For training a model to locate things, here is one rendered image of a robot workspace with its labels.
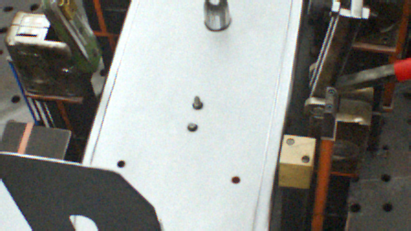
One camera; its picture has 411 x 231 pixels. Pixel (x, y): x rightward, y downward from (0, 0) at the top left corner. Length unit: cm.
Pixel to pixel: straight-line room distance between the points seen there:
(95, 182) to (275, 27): 51
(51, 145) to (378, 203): 51
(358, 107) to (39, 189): 42
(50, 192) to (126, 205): 6
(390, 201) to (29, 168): 76
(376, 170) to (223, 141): 39
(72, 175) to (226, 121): 41
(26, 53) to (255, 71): 28
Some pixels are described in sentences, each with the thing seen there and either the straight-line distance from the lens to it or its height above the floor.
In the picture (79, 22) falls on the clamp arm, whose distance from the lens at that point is 97.
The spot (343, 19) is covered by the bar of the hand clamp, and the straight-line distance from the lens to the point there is 75.
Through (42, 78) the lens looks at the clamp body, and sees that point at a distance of 105.
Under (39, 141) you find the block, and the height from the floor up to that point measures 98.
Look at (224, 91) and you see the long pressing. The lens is 95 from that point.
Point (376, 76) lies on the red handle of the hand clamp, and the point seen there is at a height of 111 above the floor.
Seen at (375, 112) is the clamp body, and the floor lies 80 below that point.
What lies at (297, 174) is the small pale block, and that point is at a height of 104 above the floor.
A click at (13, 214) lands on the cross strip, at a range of 92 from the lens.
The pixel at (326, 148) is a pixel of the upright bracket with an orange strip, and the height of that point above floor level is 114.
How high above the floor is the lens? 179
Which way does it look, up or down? 58 degrees down
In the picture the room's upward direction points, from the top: 8 degrees counter-clockwise
